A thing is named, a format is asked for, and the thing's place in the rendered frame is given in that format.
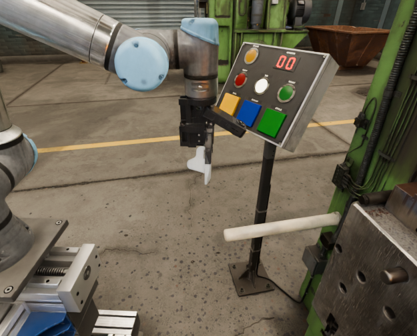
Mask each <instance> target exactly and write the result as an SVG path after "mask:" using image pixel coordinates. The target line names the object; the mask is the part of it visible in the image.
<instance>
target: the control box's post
mask: <svg viewBox="0 0 417 336"><path fill-rule="evenodd" d="M276 147H277V146H276V145H274V144H272V143H270V142H268V141H266V140H265V143H264V152H263V161H262V170H261V175H260V184H259V190H258V200H257V205H256V207H257V209H258V211H265V210H266V205H267V201H268V193H269V189H270V181H271V176H272V169H273V164H274V158H275V154H276ZM265 213H266V212H264V213H258V212H257V211H256V214H255V219H254V225H257V224H262V223H264V217H265ZM261 238H262V237H255V238H252V244H251V248H252V250H253V251H257V250H260V242H261ZM258 254H259V251H258V252H252V251H251V249H250V258H249V264H248V267H249V269H250V272H249V276H248V279H251V278H250V277H251V272H252V271H254V275H255V274H256V267H257V262H258Z"/></svg>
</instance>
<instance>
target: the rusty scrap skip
mask: <svg viewBox="0 0 417 336"><path fill-rule="evenodd" d="M305 28H306V29H307V30H309V32H308V36H309V38H310V42H311V44H312V49H313V51H314V52H319V53H327V54H330V55H331V56H332V58H333V59H334V60H335V62H336V63H337V64H338V65H339V68H338V70H350V69H363V67H364V66H366V65H367V64H368V63H369V62H370V61H371V60H372V59H373V58H374V57H375V56H376V55H377V54H378V53H379V52H380V51H381V50H382V49H383V48H384V46H385V44H386V40H387V38H388V35H389V32H390V30H388V29H375V28H367V27H354V26H347V25H321V26H305Z"/></svg>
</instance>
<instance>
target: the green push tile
mask: <svg viewBox="0 0 417 336"><path fill-rule="evenodd" d="M286 117H287V115H286V114H283V113H280V112H278V111H274V110H273V109H269V108H267V109H266V111H265V113H264V115H263V117H262V119H261V121H260V124H259V125H258V128H257V130H258V131H260V132H262V133H265V134H266V135H269V136H270V137H273V138H276V137H277V135H278V133H279V131H280V129H281V127H282V125H283V123H284V121H285V119H286Z"/></svg>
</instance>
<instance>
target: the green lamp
mask: <svg viewBox="0 0 417 336"><path fill-rule="evenodd" d="M292 93H293V89H292V87H290V86H285V87H283V88H282V89H281V91H280V93H279V97H280V99H281V100H283V101H285V100H287V99H289V98H290V97H291V96H292Z"/></svg>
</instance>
